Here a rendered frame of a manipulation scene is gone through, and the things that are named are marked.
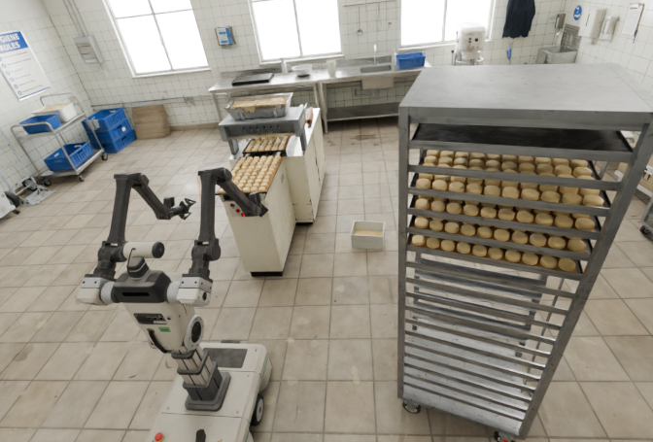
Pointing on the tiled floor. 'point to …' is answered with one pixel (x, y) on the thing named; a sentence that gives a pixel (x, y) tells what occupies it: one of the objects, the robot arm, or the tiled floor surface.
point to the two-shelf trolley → (60, 145)
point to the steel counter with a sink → (378, 77)
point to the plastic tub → (367, 234)
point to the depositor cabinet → (302, 171)
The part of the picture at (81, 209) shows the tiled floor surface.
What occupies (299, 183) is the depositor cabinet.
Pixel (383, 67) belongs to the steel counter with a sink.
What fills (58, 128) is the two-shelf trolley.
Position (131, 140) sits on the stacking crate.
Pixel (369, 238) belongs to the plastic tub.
